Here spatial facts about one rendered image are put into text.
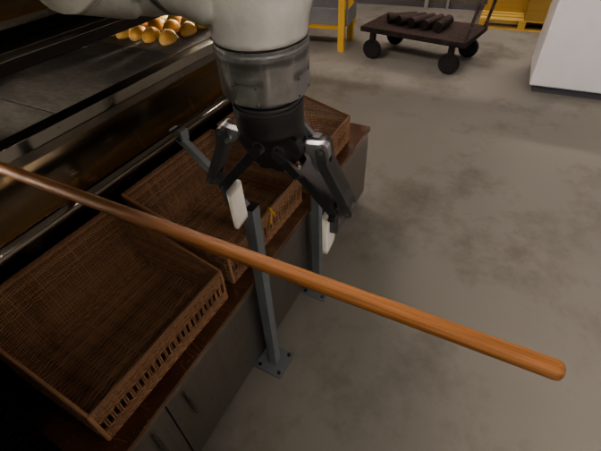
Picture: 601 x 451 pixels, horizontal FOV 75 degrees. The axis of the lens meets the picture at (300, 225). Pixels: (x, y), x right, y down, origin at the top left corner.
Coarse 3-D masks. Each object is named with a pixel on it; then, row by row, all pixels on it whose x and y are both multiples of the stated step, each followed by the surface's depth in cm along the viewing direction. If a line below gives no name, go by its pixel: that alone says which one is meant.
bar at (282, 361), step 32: (224, 96) 130; (192, 128) 119; (128, 160) 102; (96, 192) 94; (256, 224) 124; (320, 224) 183; (0, 256) 78; (320, 256) 198; (256, 288) 148; (288, 352) 188
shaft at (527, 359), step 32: (64, 192) 88; (160, 224) 78; (224, 256) 73; (256, 256) 71; (320, 288) 66; (352, 288) 65; (416, 320) 60; (448, 320) 60; (480, 352) 58; (512, 352) 56
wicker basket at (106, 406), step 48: (96, 240) 137; (144, 240) 145; (0, 288) 114; (48, 288) 126; (96, 288) 139; (144, 288) 145; (192, 288) 144; (0, 336) 115; (48, 336) 127; (96, 336) 131; (144, 336) 130; (192, 336) 129; (48, 384) 100; (96, 384) 118; (144, 384) 114; (96, 432) 108
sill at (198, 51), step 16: (192, 48) 165; (208, 48) 169; (160, 64) 152; (176, 64) 155; (128, 80) 142; (144, 80) 143; (160, 80) 150; (96, 96) 132; (112, 96) 133; (128, 96) 139; (64, 112) 124; (80, 112) 125; (96, 112) 129; (32, 128) 116; (48, 128) 117; (64, 128) 121; (0, 144) 110; (16, 144) 110; (32, 144) 114; (0, 160) 108
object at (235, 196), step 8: (240, 184) 53; (232, 192) 52; (240, 192) 54; (232, 200) 53; (240, 200) 55; (232, 208) 54; (240, 208) 55; (232, 216) 55; (240, 216) 56; (240, 224) 56
